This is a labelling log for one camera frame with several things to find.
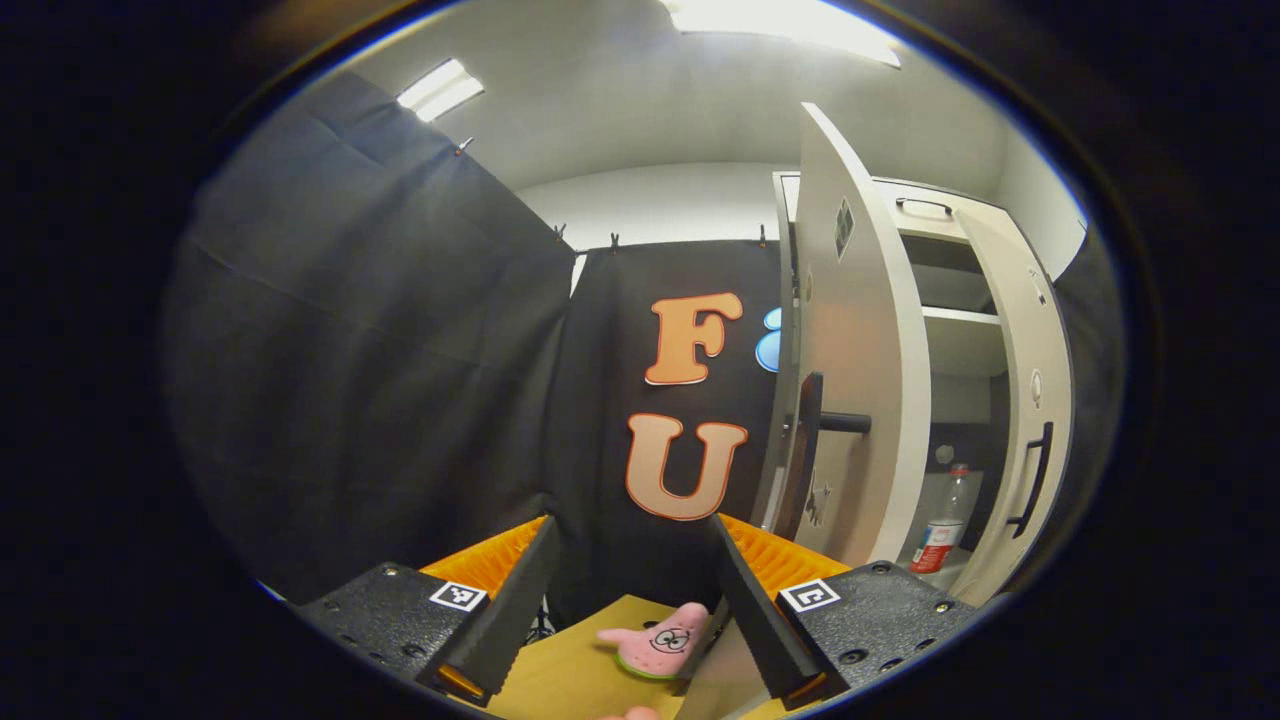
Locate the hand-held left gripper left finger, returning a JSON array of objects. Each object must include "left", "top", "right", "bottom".
[{"left": 290, "top": 513, "right": 561, "bottom": 709}]

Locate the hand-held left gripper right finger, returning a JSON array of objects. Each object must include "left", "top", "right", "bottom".
[{"left": 708, "top": 511, "right": 986, "bottom": 711}]

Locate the clear plastic bottle red label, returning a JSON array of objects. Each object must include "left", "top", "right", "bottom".
[{"left": 908, "top": 463, "right": 973, "bottom": 576}]

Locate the white cabinet door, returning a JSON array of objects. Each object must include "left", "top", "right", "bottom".
[
  {"left": 955, "top": 205, "right": 1076, "bottom": 606},
  {"left": 752, "top": 102, "right": 933, "bottom": 573}
]

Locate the pink star plush toy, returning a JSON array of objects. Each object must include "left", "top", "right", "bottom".
[{"left": 597, "top": 601, "right": 713, "bottom": 681}]

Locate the black backdrop cloth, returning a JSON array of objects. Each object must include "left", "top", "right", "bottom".
[{"left": 545, "top": 238, "right": 801, "bottom": 631}]

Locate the dark grey side cloth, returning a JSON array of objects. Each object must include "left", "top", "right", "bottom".
[{"left": 160, "top": 70, "right": 579, "bottom": 606}]

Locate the white cabinet upper shelf board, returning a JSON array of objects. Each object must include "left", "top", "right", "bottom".
[{"left": 920, "top": 305, "right": 1004, "bottom": 379}]

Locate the white cabinet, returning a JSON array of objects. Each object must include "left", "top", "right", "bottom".
[{"left": 770, "top": 170, "right": 1076, "bottom": 606}]

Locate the small ceiling light panel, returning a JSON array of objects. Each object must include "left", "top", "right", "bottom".
[{"left": 396, "top": 58, "right": 486, "bottom": 123}]

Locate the large ceiling light panel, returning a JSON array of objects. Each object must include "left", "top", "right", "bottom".
[{"left": 660, "top": 0, "right": 901, "bottom": 68}]

